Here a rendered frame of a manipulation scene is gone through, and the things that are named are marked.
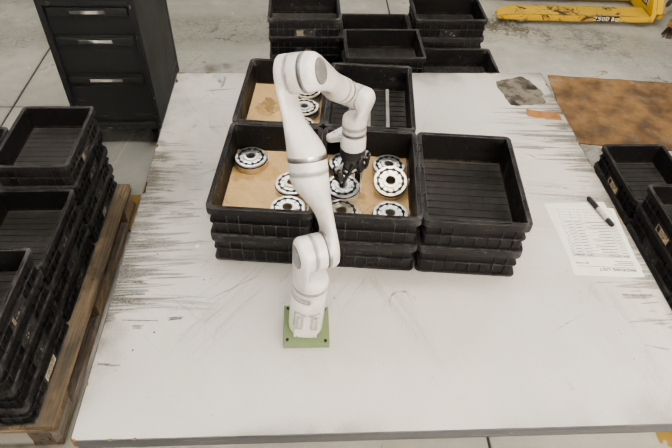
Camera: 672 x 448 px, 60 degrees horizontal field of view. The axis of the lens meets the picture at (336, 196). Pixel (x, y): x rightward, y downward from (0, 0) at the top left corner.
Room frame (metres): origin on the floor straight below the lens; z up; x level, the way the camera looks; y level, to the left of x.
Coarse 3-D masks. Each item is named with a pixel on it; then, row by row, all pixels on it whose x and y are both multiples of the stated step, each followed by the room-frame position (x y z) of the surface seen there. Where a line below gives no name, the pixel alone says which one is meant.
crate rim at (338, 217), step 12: (324, 132) 1.47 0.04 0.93; (372, 132) 1.49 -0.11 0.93; (384, 132) 1.48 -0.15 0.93; (396, 132) 1.49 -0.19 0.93; (408, 132) 1.49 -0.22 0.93; (324, 144) 1.43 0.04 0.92; (420, 192) 1.21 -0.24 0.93; (420, 204) 1.16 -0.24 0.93; (336, 216) 1.10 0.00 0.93; (348, 216) 1.10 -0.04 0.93; (360, 216) 1.10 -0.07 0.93; (372, 216) 1.11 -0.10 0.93; (384, 216) 1.11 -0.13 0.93; (396, 216) 1.11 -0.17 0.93; (408, 216) 1.11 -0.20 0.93; (420, 216) 1.11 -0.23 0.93
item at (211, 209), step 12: (228, 132) 1.45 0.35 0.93; (228, 144) 1.39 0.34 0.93; (216, 180) 1.23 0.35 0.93; (240, 216) 1.11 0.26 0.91; (252, 216) 1.11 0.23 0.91; (264, 216) 1.11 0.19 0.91; (276, 216) 1.11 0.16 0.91; (288, 216) 1.11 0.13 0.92; (300, 216) 1.11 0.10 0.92; (312, 216) 1.11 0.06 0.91
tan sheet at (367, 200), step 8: (328, 160) 1.45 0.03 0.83; (328, 168) 1.41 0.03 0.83; (368, 168) 1.42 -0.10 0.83; (368, 176) 1.38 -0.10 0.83; (368, 184) 1.34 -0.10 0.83; (360, 192) 1.31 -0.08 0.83; (368, 192) 1.31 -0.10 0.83; (360, 200) 1.27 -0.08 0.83; (368, 200) 1.27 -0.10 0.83; (376, 200) 1.27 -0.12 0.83; (384, 200) 1.27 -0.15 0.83; (392, 200) 1.28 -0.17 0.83; (400, 200) 1.28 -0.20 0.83; (368, 208) 1.24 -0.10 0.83; (408, 208) 1.24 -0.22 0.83
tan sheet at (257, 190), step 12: (276, 156) 1.46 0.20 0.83; (276, 168) 1.40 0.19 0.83; (240, 180) 1.34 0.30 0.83; (252, 180) 1.34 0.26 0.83; (264, 180) 1.35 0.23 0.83; (228, 192) 1.28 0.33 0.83; (240, 192) 1.29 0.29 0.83; (252, 192) 1.29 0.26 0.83; (264, 192) 1.29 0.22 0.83; (228, 204) 1.23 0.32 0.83; (240, 204) 1.23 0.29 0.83; (252, 204) 1.24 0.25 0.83; (264, 204) 1.24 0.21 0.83
